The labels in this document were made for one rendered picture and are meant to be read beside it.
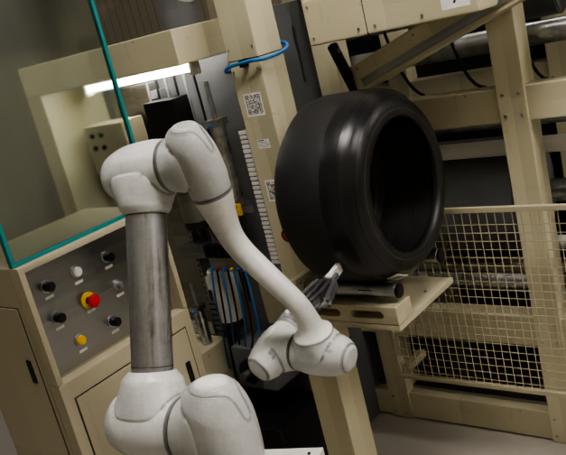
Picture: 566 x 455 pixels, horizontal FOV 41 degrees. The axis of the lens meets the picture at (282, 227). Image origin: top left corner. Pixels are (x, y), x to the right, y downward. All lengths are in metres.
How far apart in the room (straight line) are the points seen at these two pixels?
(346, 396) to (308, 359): 0.88
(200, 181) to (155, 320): 0.34
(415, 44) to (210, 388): 1.37
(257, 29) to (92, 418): 1.29
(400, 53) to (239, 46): 0.54
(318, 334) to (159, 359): 0.39
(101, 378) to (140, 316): 0.63
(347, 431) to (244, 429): 1.15
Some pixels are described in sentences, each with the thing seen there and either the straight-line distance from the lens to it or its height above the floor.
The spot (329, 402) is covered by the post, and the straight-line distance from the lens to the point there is 2.81.
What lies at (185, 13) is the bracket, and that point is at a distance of 3.02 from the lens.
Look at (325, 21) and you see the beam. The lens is 2.58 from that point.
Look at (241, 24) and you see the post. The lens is 2.45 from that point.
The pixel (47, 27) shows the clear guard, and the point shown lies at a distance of 2.41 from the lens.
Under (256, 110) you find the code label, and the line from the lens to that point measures 2.48.
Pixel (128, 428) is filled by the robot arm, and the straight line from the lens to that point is 1.85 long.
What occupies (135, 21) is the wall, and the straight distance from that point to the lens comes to 6.67.
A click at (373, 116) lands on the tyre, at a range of 2.22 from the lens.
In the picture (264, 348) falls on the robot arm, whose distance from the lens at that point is 1.99.
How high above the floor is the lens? 1.76
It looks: 15 degrees down
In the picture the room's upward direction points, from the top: 14 degrees counter-clockwise
